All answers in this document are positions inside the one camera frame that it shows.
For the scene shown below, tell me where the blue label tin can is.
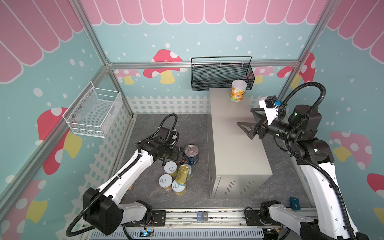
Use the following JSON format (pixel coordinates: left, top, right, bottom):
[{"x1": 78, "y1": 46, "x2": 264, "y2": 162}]
[{"x1": 185, "y1": 144, "x2": 199, "y2": 165}]

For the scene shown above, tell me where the orange green plastic-lid can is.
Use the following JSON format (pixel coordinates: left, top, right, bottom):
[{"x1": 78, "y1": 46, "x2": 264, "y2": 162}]
[{"x1": 230, "y1": 80, "x2": 248, "y2": 102}]

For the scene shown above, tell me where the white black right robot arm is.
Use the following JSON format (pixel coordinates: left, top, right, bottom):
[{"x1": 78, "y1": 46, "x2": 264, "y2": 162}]
[{"x1": 238, "y1": 105, "x2": 369, "y2": 240}]

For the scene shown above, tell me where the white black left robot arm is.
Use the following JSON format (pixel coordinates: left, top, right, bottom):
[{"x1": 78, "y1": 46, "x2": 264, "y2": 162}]
[{"x1": 82, "y1": 140, "x2": 185, "y2": 236}]

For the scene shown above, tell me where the grey metal cabinet counter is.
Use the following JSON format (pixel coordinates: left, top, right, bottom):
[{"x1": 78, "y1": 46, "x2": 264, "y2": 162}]
[{"x1": 207, "y1": 88, "x2": 273, "y2": 199}]

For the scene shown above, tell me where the white lid can rear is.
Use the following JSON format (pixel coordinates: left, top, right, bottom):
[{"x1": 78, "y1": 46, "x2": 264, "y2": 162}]
[{"x1": 164, "y1": 161, "x2": 178, "y2": 179}]

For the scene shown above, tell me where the green can white lid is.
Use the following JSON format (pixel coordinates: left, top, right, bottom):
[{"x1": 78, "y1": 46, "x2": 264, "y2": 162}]
[{"x1": 184, "y1": 164, "x2": 192, "y2": 180}]

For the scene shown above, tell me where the gold rectangular spam tin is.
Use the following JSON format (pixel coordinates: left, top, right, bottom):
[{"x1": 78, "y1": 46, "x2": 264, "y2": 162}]
[{"x1": 175, "y1": 165, "x2": 189, "y2": 185}]

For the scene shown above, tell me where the white lid can front left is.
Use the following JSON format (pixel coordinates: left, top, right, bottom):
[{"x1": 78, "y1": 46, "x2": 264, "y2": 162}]
[{"x1": 159, "y1": 174, "x2": 173, "y2": 191}]

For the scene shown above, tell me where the teal object on floor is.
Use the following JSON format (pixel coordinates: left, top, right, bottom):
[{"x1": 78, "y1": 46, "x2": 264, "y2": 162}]
[{"x1": 290, "y1": 197, "x2": 301, "y2": 211}]

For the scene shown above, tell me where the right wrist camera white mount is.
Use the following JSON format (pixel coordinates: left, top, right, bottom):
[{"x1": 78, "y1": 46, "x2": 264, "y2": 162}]
[{"x1": 259, "y1": 96, "x2": 281, "y2": 126}]

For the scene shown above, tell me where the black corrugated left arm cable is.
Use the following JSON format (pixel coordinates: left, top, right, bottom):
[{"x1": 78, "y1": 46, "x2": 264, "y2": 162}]
[{"x1": 65, "y1": 113, "x2": 179, "y2": 238}]

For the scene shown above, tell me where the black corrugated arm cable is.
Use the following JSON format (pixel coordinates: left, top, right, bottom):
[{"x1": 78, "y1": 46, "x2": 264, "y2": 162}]
[
  {"x1": 65, "y1": 113, "x2": 179, "y2": 238},
  {"x1": 277, "y1": 81, "x2": 356, "y2": 240}
]

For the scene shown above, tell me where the black wire mesh basket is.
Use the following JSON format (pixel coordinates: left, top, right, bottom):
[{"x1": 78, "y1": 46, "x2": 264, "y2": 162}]
[{"x1": 191, "y1": 56, "x2": 255, "y2": 92}]

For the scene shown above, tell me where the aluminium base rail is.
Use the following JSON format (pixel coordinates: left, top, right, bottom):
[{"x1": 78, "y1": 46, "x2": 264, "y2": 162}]
[{"x1": 119, "y1": 207, "x2": 319, "y2": 230}]

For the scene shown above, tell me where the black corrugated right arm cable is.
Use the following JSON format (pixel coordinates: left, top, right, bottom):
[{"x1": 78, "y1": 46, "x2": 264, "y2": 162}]
[{"x1": 277, "y1": 81, "x2": 356, "y2": 240}]

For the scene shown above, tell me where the small blue device on rail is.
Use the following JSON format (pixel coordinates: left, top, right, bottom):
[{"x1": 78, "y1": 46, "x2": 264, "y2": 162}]
[{"x1": 197, "y1": 211, "x2": 209, "y2": 223}]

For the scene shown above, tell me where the white slotted cable duct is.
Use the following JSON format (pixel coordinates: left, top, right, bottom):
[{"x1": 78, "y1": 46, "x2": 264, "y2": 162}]
[{"x1": 88, "y1": 229, "x2": 265, "y2": 240}]

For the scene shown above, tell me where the white wire mesh basket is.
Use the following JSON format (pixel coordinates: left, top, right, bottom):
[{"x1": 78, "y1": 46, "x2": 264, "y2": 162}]
[{"x1": 63, "y1": 82, "x2": 123, "y2": 138}]

